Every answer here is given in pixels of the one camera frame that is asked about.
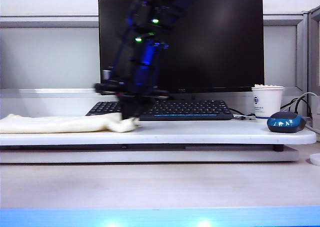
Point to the black computer keyboard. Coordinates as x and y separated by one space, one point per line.
187 109

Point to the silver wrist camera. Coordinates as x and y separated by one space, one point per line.
107 75

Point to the white paper cup blue print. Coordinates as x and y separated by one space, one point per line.
267 102

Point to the black computer monitor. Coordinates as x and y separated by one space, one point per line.
212 49

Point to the blue lit robot base edge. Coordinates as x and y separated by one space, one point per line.
160 217

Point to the cream cleaning cloth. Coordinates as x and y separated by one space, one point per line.
50 125

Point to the white desk riser board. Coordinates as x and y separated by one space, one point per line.
200 134

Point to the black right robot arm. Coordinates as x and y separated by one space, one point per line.
147 57

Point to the grey cubicle partition frame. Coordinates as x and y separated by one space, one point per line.
50 22

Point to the black and blue computer mouse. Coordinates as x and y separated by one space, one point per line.
285 122

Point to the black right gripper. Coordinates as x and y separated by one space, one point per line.
110 87

